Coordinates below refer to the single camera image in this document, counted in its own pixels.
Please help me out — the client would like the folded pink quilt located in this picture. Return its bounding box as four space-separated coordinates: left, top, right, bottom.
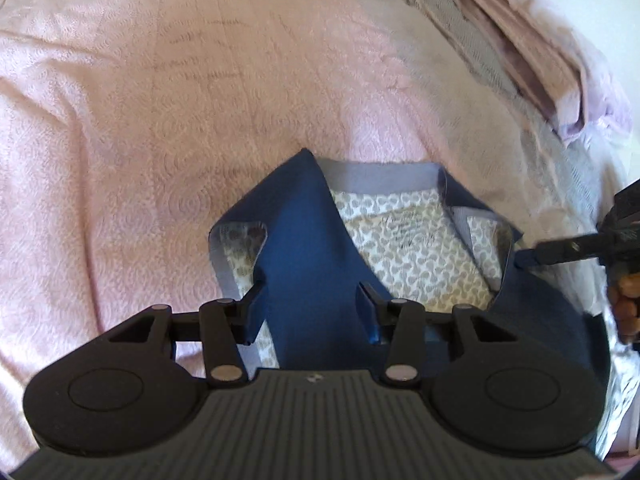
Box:
406 0 632 145

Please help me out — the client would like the pink white bed cover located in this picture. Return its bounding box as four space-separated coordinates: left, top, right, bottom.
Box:
1 0 630 470

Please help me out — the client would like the person right hand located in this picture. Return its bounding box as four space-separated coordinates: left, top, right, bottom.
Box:
608 273 640 344

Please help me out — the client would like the blue cloth garment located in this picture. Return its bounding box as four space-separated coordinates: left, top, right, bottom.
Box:
209 151 610 455

